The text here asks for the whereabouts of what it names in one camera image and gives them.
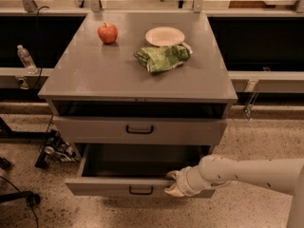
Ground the black device on floor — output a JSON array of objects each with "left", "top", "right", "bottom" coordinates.
[{"left": 35, "top": 130, "right": 76, "bottom": 169}]

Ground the metal bracket clamp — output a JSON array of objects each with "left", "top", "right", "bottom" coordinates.
[{"left": 244, "top": 80, "right": 258, "bottom": 120}]

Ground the clear plastic water bottle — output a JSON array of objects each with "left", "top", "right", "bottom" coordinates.
[{"left": 17, "top": 45, "right": 38, "bottom": 74}]

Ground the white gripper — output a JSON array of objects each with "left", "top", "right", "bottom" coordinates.
[{"left": 164, "top": 166, "right": 201, "bottom": 198}]

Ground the grey top drawer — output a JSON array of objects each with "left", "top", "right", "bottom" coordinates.
[{"left": 53, "top": 116, "right": 227, "bottom": 145}]

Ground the red apple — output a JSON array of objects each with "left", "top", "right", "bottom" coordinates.
[{"left": 97, "top": 23, "right": 118, "bottom": 44}]

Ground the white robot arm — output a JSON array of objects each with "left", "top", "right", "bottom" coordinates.
[{"left": 164, "top": 155, "right": 304, "bottom": 228}]

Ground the black cable on wall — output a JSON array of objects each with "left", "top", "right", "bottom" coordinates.
[{"left": 29, "top": 5, "right": 49, "bottom": 91}]

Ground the green chip bag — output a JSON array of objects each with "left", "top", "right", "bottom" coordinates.
[{"left": 134, "top": 45, "right": 192, "bottom": 74}]

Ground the grey metal drawer cabinet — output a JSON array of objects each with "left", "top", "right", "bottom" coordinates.
[{"left": 37, "top": 10, "right": 238, "bottom": 157}]

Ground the white paper plate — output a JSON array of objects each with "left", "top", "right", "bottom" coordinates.
[{"left": 145, "top": 27, "right": 185, "bottom": 47}]

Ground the grey drawer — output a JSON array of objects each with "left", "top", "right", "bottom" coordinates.
[
  {"left": 53, "top": 116, "right": 227, "bottom": 145},
  {"left": 66, "top": 143, "right": 209, "bottom": 198}
]

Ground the black chair leg caster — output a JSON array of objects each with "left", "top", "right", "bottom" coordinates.
[{"left": 0, "top": 191, "right": 41, "bottom": 207}]

